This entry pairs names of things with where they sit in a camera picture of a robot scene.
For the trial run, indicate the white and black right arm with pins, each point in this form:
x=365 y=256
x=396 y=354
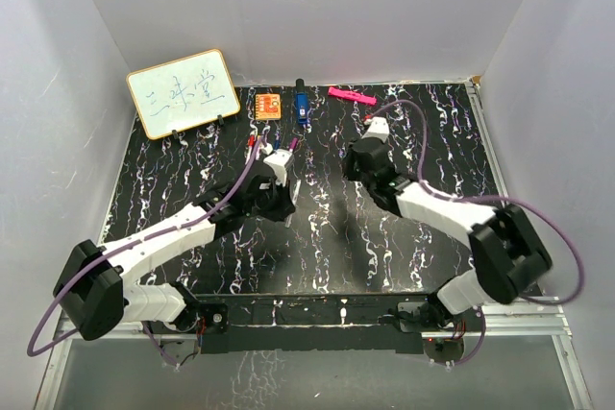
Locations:
x=508 y=254

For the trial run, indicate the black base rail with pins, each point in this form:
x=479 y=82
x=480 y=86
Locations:
x=333 y=322

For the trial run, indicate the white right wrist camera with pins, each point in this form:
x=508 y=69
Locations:
x=376 y=127

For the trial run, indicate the small whiteboard with yellow frame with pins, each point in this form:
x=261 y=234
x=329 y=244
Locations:
x=183 y=94

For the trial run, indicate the aluminium frame rail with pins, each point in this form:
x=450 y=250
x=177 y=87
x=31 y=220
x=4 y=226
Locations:
x=525 y=318

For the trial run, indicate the white pen with purple tip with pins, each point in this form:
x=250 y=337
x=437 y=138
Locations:
x=293 y=144

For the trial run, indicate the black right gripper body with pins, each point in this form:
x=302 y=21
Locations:
x=352 y=169

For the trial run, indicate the small orange notebook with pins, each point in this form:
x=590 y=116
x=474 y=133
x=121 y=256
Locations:
x=268 y=107

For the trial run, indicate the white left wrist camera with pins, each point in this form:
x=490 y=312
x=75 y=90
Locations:
x=280 y=162

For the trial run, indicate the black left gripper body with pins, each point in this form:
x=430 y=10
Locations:
x=272 y=205

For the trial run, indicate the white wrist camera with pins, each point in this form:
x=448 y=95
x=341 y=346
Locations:
x=376 y=127
x=280 y=162

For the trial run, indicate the white pen with red tip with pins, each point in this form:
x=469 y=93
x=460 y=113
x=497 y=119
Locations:
x=248 y=153

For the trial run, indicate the pink plastic tool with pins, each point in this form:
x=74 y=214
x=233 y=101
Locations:
x=350 y=95

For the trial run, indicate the white pen with green tip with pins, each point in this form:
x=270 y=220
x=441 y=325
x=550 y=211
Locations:
x=294 y=197

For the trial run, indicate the blue stapler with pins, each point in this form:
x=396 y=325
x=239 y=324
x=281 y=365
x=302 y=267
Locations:
x=301 y=102

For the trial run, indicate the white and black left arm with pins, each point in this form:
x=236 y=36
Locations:
x=100 y=286

